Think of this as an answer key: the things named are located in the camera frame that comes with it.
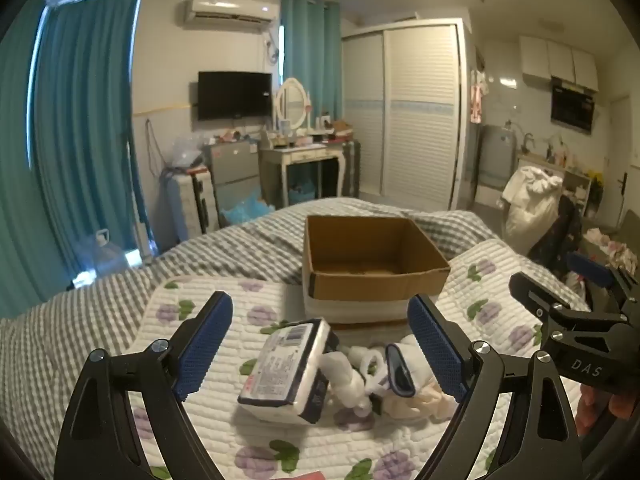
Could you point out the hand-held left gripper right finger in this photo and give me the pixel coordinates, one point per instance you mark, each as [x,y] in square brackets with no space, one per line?
[435,345]

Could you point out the white ribbed suitcase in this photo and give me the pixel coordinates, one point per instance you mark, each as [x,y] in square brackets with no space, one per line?
[187,205]

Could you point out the clear water jug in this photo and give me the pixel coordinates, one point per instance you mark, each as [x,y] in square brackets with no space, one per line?
[105,257]

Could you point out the large white tissue pack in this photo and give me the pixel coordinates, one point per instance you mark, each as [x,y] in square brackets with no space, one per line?
[285,360]

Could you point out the white dressing table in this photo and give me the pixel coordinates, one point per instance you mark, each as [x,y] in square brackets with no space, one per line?
[300,152]

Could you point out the grey mini fridge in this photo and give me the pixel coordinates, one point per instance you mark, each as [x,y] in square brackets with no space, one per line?
[232,170]

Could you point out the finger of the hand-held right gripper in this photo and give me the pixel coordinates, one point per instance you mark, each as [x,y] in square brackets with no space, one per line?
[530,290]
[590,266]

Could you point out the white wall cabinets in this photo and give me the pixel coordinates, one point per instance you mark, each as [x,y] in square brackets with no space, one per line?
[555,60]

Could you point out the blue plastic bag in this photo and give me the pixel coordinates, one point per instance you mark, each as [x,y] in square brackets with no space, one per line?
[245,210]

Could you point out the beige cloth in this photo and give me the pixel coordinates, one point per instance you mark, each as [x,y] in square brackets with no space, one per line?
[415,405]

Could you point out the white sliding-door wardrobe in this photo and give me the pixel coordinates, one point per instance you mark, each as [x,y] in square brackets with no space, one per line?
[420,110]

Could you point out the person's right hand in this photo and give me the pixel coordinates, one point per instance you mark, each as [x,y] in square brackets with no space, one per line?
[620,404]

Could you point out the white clothes pile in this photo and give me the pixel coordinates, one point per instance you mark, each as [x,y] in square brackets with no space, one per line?
[530,205]

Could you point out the hanging pink cloth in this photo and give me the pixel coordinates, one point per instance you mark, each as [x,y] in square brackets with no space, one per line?
[476,102]

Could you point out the black wall television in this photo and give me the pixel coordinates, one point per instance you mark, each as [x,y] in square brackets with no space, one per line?
[235,95]

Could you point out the cardboard box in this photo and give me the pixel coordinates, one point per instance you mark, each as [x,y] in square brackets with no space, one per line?
[350,285]

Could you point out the white sock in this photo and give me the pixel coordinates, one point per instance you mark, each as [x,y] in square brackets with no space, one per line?
[345,377]
[415,357]

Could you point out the dark garment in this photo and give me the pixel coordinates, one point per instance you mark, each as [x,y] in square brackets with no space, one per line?
[557,240]

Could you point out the clear plastic bag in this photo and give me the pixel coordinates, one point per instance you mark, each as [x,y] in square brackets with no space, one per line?
[185,152]

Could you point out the teal curtain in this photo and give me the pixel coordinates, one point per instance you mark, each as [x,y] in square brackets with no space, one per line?
[85,135]
[15,185]

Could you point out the black range hood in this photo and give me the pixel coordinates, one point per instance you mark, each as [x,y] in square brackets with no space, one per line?
[572,107]

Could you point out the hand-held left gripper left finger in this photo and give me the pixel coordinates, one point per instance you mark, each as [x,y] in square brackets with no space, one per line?
[205,345]

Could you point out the floral quilt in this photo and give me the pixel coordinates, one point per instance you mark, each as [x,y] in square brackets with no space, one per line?
[225,440]

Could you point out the pink floral cloth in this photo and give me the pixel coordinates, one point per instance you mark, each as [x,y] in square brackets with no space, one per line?
[615,250]

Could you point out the oval vanity mirror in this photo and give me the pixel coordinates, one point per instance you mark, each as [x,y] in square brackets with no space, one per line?
[292,102]

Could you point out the white air conditioner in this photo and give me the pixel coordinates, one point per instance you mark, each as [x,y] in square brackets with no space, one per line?
[230,10]

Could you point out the grey washing machine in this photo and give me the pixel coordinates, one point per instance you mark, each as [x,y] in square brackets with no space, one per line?
[500,155]

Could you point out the light blue curtain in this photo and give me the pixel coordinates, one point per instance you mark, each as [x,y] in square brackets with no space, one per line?
[310,50]

